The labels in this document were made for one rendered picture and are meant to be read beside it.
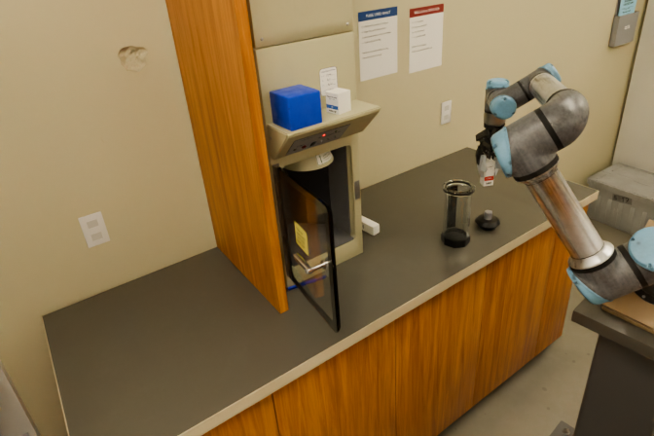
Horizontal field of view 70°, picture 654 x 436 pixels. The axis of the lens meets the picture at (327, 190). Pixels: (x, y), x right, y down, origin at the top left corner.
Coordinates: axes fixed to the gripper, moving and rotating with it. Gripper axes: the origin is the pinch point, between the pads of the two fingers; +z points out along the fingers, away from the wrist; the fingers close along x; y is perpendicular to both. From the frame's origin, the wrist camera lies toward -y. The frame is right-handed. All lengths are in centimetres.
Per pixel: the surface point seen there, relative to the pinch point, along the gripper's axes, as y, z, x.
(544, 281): 0, 57, 31
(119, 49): -3, -57, -119
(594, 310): 56, 21, 7
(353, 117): 26, -36, -55
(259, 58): 25, -55, -78
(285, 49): 21, -56, -71
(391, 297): 37, 20, -48
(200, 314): 31, 20, -107
